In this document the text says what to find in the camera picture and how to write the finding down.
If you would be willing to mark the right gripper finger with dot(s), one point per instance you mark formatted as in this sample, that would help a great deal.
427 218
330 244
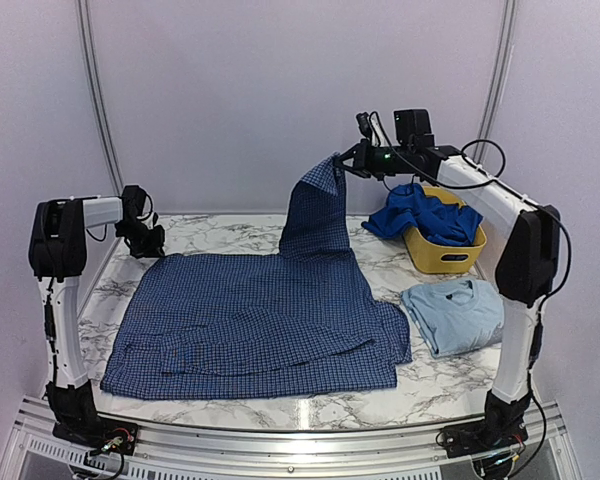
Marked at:
352 153
359 172

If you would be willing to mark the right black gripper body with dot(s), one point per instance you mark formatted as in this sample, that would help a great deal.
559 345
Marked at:
379 164

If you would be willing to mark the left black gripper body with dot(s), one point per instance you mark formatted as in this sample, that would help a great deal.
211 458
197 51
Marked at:
141 241

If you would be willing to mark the blue patterned button shirt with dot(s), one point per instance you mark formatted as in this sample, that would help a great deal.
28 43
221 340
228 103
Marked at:
301 321

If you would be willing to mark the light blue t-shirt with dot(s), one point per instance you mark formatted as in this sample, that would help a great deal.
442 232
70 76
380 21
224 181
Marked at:
456 317

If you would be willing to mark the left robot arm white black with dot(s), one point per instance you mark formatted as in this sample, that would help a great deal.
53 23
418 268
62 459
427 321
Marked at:
58 255

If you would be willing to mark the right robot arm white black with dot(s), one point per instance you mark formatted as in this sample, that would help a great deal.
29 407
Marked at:
527 266

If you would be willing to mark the yellow plastic laundry basket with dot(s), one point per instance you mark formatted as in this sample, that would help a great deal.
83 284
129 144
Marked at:
433 254

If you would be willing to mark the royal blue garment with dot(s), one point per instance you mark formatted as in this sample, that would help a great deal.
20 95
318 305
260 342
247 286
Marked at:
402 211

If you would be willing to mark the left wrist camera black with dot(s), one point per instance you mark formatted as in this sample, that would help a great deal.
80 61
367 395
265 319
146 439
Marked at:
133 200

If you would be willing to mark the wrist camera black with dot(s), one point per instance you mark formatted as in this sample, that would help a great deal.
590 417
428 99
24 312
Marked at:
413 128
133 200

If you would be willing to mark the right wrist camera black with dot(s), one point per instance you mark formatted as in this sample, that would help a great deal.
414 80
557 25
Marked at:
413 128

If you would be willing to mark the right corner aluminium post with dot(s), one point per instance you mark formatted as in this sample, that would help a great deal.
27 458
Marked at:
500 68

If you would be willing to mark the corner aluminium post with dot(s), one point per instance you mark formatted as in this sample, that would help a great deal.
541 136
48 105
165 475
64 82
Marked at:
85 28
500 68

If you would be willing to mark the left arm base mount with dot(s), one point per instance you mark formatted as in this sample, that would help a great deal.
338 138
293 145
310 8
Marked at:
79 422

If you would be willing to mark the left corner aluminium post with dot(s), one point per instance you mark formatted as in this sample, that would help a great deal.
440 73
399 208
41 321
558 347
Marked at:
85 28

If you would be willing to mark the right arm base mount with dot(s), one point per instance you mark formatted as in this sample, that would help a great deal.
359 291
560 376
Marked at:
495 431

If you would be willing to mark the aluminium front frame rail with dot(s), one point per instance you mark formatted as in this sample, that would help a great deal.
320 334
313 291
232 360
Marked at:
164 451

